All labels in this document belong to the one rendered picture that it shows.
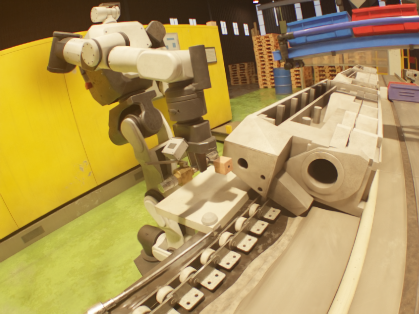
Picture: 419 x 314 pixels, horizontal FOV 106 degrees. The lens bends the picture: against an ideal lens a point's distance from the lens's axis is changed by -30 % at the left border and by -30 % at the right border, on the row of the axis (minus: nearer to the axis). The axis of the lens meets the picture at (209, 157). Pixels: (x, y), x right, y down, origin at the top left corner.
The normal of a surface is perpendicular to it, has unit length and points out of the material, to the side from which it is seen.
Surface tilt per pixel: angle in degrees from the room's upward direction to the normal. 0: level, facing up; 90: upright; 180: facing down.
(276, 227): 0
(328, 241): 0
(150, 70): 90
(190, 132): 90
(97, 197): 90
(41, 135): 90
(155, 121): 77
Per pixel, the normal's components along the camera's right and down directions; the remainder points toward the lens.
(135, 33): 0.73, -0.09
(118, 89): 0.29, 0.53
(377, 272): -0.16, -0.91
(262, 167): -0.64, 0.39
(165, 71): -0.46, 0.41
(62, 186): 0.75, 0.13
